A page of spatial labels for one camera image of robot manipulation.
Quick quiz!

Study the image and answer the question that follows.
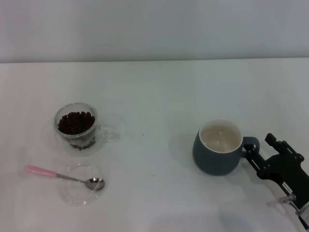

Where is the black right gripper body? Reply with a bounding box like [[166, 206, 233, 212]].
[[257, 154, 309, 211]]

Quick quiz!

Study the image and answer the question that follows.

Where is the dark teal ceramic mug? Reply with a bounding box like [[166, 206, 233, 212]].
[[192, 118, 261, 176]]

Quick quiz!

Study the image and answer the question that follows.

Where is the pink-handled metal spoon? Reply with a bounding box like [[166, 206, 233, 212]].
[[24, 165, 106, 191]]

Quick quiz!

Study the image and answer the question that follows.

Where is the coffee bean pile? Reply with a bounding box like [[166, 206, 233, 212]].
[[57, 111, 96, 151]]

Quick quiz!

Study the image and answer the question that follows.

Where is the clear glass saucer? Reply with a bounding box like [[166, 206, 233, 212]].
[[59, 163, 105, 207]]

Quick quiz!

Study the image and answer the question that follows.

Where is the clear plastic cable clip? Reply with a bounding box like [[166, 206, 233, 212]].
[[267, 194, 296, 206]]

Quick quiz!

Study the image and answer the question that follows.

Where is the thin grey gripper cable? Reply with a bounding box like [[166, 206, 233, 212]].
[[289, 202, 309, 230]]

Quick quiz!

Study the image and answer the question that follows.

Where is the double-wall glass cup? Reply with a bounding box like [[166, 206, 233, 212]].
[[53, 102, 120, 157]]

